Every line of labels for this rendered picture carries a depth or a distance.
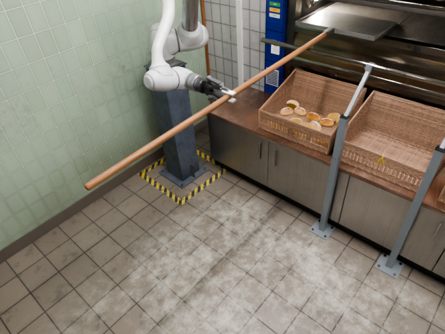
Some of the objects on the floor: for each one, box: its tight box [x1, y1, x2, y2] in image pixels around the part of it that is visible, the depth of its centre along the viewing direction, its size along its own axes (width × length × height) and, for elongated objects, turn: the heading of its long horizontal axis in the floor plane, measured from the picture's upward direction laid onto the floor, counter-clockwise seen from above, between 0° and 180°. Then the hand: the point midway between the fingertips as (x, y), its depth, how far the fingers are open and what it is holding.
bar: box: [260, 37, 445, 279], centre depth 219 cm, size 31×127×118 cm, turn 53°
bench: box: [207, 87, 445, 284], centre depth 240 cm, size 56×242×58 cm, turn 53°
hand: (228, 95), depth 166 cm, fingers closed on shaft, 3 cm apart
